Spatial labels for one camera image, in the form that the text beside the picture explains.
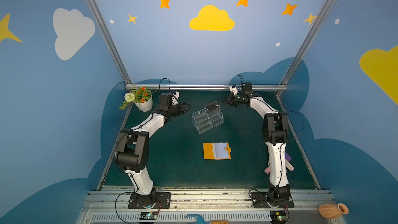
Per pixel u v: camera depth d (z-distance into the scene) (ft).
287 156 2.98
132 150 1.58
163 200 2.44
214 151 2.98
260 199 2.44
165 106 2.42
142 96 3.25
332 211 2.13
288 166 2.76
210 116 3.32
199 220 2.29
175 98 2.57
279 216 2.35
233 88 3.31
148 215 2.32
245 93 2.89
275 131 2.08
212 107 3.31
